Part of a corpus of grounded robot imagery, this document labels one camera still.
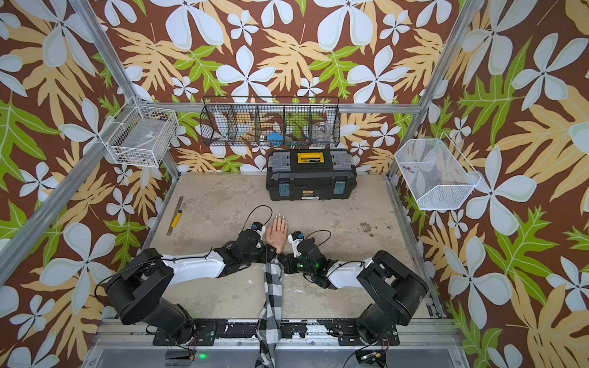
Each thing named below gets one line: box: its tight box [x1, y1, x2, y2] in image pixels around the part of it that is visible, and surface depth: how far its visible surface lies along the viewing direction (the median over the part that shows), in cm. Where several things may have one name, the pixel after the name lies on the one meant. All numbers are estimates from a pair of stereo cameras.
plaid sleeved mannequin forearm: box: [254, 257, 285, 368], surface depth 75 cm
